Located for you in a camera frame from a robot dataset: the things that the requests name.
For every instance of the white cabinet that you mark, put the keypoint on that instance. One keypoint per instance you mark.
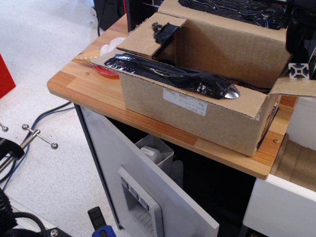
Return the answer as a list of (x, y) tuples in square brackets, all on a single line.
[(284, 204)]

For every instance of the toy ice cream cone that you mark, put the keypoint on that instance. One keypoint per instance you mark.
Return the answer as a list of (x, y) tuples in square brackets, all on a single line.
[(86, 57)]

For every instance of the aluminium profile rail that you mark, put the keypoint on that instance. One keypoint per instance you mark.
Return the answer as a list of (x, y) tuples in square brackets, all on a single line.
[(302, 66)]

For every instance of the black equipment with cable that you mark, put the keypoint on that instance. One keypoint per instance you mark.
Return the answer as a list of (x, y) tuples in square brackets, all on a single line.
[(108, 12)]

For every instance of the metal clamp with handle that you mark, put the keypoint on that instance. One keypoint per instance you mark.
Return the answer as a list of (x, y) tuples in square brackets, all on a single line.
[(16, 151)]

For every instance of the far spoon in black tape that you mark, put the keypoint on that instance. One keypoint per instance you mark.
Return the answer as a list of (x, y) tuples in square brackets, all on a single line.
[(256, 12)]

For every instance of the white container in bin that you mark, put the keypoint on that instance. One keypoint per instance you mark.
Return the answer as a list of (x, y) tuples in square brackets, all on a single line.
[(152, 153)]

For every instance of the red plate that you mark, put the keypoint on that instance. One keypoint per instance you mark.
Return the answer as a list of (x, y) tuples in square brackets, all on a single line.
[(105, 72)]

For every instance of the brown cardboard box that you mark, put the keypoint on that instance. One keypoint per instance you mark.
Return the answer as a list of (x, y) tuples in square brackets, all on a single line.
[(254, 58)]

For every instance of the blue black tool handle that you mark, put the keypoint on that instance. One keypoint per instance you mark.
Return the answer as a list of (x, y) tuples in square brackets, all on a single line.
[(101, 229)]

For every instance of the red box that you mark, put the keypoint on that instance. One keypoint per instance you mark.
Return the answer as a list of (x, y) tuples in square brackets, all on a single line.
[(6, 81)]

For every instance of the grey plastic bin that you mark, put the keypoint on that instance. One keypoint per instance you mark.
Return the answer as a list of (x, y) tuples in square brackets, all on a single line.
[(166, 152)]

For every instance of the near spoon in black tape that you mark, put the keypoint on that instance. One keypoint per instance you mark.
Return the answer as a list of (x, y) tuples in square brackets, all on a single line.
[(205, 83)]

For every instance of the spoon in black tape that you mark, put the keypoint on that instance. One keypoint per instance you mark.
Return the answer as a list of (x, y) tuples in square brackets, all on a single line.
[(205, 83), (256, 12)]

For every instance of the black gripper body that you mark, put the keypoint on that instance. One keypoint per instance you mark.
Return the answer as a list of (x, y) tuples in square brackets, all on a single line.
[(301, 19)]

